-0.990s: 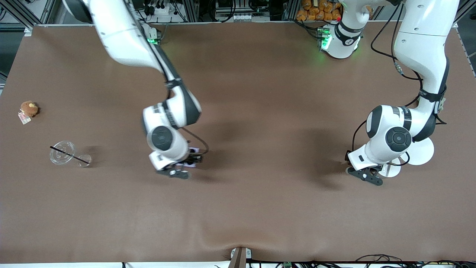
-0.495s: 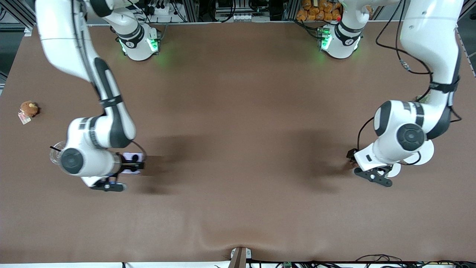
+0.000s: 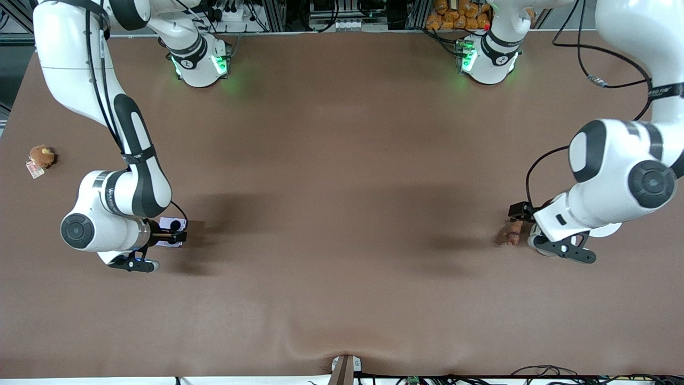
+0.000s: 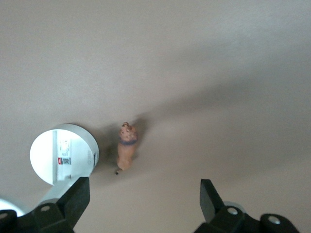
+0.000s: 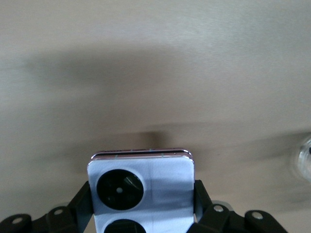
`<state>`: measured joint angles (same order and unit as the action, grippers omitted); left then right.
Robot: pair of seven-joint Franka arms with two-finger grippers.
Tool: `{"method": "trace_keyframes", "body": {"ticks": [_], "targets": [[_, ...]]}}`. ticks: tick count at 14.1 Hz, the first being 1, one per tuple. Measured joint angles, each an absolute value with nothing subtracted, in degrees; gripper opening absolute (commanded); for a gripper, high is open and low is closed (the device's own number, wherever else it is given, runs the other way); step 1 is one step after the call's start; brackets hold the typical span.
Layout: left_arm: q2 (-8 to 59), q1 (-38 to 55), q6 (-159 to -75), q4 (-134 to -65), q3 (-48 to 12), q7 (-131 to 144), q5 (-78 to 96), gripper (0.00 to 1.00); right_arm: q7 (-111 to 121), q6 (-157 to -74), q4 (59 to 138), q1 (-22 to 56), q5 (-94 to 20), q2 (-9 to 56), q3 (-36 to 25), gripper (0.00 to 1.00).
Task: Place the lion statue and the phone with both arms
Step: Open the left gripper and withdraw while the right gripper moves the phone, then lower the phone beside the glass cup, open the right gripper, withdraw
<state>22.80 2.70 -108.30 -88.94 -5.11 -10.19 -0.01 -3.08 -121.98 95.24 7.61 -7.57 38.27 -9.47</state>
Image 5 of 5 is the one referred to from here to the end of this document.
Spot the clear plastic cup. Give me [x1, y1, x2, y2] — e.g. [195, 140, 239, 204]
[290, 134, 311, 182]

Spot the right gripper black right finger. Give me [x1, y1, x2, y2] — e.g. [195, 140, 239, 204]
[189, 179, 288, 233]

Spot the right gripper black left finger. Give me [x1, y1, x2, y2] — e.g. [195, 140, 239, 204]
[0, 180, 97, 233]

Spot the lilac folding phone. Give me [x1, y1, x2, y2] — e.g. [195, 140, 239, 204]
[86, 146, 196, 233]

